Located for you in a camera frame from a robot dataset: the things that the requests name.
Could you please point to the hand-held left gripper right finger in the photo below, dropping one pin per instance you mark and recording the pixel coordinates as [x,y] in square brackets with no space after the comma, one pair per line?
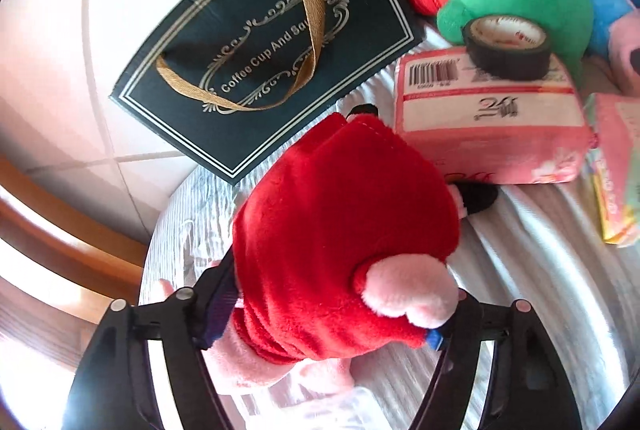
[436,339]

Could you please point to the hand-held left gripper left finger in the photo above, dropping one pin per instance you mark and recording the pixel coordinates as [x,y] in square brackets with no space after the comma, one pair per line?
[218,310]

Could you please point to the pink plush toy red dress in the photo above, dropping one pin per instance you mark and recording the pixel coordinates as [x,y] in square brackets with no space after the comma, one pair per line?
[325,220]

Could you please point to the black tape roll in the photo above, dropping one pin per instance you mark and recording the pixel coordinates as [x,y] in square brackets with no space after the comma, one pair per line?
[500,60]

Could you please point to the brown wooden furniture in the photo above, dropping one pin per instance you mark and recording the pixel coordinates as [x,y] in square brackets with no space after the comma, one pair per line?
[50,230]

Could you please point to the pink tissue packet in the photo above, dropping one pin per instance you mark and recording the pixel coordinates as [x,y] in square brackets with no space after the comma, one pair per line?
[475,145]

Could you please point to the colourful pink packet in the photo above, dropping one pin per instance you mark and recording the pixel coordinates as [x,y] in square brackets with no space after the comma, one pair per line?
[617,160]

